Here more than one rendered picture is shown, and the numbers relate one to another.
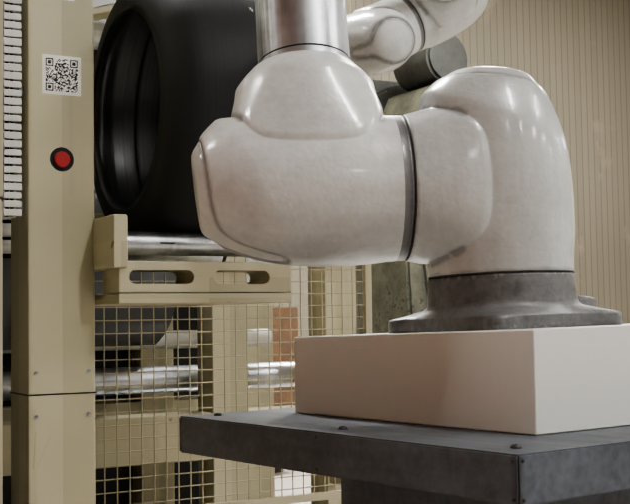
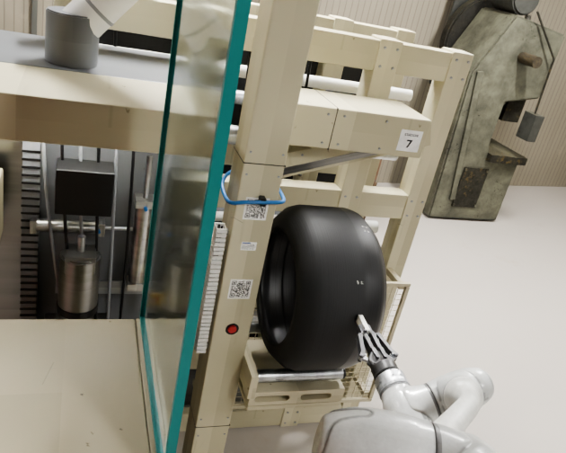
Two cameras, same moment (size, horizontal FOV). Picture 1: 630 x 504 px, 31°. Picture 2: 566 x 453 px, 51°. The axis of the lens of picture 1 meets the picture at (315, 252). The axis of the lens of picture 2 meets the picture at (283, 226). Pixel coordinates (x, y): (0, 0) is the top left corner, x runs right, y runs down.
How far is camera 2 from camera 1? 158 cm
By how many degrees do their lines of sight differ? 29
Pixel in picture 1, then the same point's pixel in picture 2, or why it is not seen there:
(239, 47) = (342, 313)
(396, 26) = not seen: hidden behind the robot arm
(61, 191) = (228, 343)
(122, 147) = (277, 256)
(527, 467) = not seen: outside the picture
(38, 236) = (212, 363)
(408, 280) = (453, 132)
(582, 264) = (564, 107)
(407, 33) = not seen: hidden behind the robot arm
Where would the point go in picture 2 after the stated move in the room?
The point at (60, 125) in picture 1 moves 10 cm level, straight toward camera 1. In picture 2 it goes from (234, 313) to (232, 331)
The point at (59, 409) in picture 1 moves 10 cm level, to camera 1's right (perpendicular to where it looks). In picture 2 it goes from (209, 432) to (235, 440)
